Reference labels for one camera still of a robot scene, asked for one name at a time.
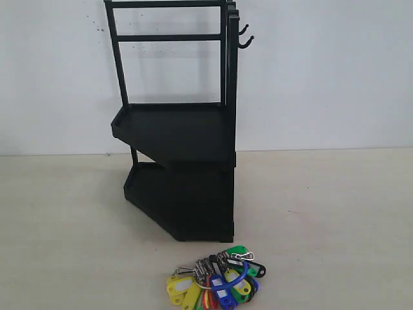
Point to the black two-tier storage rack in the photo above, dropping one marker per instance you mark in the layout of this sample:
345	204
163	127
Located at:
183	154

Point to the colourful key tag bunch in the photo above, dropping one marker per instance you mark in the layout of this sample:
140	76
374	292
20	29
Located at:
224	280

